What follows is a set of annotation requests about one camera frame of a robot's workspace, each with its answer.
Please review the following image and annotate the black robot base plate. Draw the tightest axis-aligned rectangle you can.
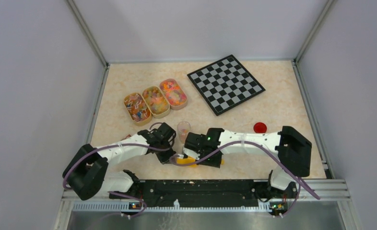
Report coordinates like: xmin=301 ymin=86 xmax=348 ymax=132
xmin=124 ymin=179 xmax=297 ymax=208

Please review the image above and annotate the yellow tray with lollipops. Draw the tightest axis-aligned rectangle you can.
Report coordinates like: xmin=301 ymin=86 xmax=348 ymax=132
xmin=123 ymin=92 xmax=153 ymax=126

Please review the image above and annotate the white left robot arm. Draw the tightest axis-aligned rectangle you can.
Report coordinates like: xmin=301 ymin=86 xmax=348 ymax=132
xmin=62 ymin=123 xmax=177 ymax=200

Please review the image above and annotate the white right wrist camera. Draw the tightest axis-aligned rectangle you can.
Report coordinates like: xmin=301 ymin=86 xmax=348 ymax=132
xmin=182 ymin=147 xmax=200 ymax=160

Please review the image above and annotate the pink tray with candies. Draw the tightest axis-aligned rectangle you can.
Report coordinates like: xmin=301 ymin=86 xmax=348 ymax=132
xmin=159 ymin=79 xmax=188 ymax=110

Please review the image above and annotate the black white chessboard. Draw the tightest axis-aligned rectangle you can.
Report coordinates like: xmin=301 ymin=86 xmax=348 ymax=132
xmin=187 ymin=55 xmax=265 ymax=116

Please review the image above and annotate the yellow plastic scoop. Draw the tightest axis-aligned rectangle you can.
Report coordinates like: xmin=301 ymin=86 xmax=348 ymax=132
xmin=176 ymin=157 xmax=225 ymax=167

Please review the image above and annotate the red jar lid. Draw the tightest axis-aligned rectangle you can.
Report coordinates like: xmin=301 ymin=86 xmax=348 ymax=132
xmin=253 ymin=122 xmax=267 ymax=133

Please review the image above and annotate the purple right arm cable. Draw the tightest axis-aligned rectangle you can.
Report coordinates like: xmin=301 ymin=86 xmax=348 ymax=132
xmin=168 ymin=140 xmax=321 ymax=218

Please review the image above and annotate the cream tray with gummies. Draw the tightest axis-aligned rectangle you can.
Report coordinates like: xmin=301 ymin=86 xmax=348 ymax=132
xmin=142 ymin=86 xmax=171 ymax=118

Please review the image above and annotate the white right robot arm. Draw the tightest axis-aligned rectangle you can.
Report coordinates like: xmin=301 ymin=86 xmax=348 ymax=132
xmin=182 ymin=126 xmax=313 ymax=197

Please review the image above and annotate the clear glass jar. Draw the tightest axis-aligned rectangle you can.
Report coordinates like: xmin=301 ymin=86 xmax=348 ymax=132
xmin=177 ymin=121 xmax=191 ymax=143

